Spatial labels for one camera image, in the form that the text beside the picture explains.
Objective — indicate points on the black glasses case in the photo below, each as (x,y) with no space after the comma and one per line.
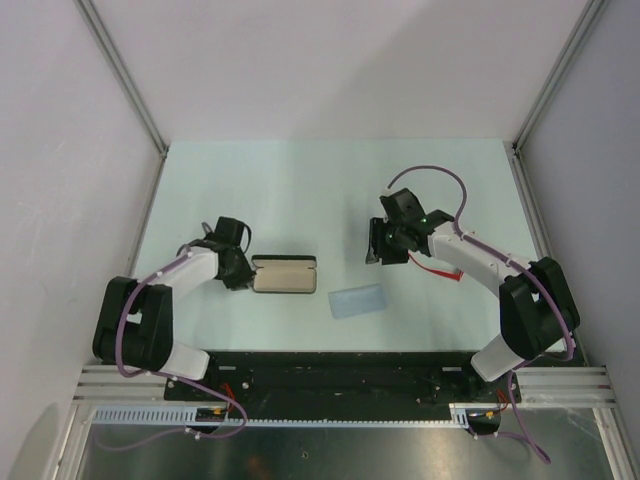
(284,274)

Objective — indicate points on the blue cleaning cloth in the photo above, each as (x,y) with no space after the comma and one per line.
(357,301)

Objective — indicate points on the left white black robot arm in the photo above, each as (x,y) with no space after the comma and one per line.
(135,328)

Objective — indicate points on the red sunglasses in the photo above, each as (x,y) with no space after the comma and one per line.
(455,274)

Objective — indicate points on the aluminium rail frame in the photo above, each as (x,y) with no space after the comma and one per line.
(316,197)

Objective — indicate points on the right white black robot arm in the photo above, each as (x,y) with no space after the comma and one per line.
(536,307)

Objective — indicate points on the white cable duct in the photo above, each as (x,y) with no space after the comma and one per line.
(192,416)

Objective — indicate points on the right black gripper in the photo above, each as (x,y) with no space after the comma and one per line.
(377,247)

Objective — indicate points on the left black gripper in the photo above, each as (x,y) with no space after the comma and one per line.
(245,278)

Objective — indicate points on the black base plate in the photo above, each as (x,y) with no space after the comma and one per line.
(350,386)

